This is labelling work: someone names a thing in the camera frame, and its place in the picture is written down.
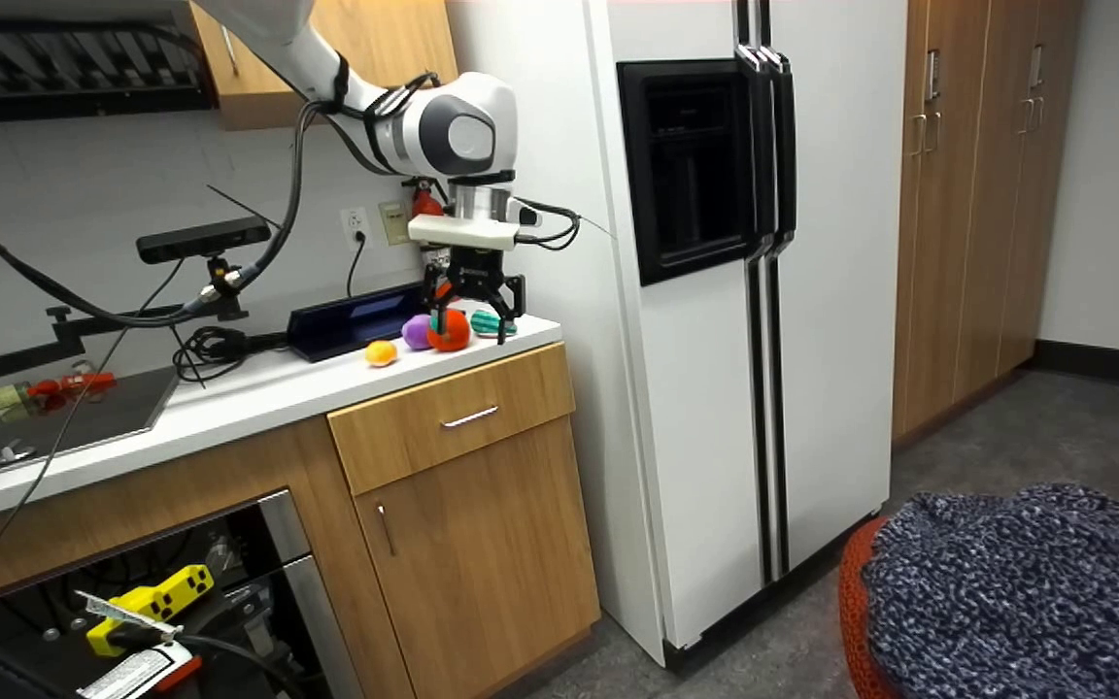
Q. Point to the black stereo camera on stand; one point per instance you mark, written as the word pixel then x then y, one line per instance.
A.
pixel 198 238

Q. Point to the red orange office chair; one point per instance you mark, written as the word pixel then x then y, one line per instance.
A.
pixel 855 616

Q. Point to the black mat on counter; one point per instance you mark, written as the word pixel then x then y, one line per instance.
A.
pixel 131 407

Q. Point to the red fire extinguisher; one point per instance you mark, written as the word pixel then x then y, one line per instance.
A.
pixel 424 200

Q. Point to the wooden top drawer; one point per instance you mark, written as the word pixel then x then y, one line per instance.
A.
pixel 437 422

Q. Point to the purple plush toy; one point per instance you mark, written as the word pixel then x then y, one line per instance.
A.
pixel 417 332

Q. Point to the blue speckled cloth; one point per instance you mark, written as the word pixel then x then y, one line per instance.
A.
pixel 1001 596

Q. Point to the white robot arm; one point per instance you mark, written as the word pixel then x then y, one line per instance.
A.
pixel 459 133

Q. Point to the wooden upper cabinet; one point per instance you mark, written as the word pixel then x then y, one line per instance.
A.
pixel 386 39

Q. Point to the green plush toy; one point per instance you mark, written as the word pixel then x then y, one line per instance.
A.
pixel 485 322

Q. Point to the yellow plush toy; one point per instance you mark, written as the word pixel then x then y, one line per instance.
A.
pixel 381 354

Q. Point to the yellow power connector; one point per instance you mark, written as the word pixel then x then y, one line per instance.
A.
pixel 162 603

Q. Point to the wooden lower cabinet door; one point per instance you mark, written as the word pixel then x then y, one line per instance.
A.
pixel 485 563

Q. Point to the orange plush toy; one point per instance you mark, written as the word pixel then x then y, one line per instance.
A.
pixel 456 332

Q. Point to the black box device on counter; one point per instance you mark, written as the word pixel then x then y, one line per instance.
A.
pixel 353 322

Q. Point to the tall wooden cabinet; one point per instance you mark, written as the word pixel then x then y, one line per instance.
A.
pixel 979 168

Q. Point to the red toy on mat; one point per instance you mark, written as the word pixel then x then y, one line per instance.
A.
pixel 68 386

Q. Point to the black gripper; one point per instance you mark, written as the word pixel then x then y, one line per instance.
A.
pixel 469 275

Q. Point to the white refrigerator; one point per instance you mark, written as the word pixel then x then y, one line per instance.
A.
pixel 728 302

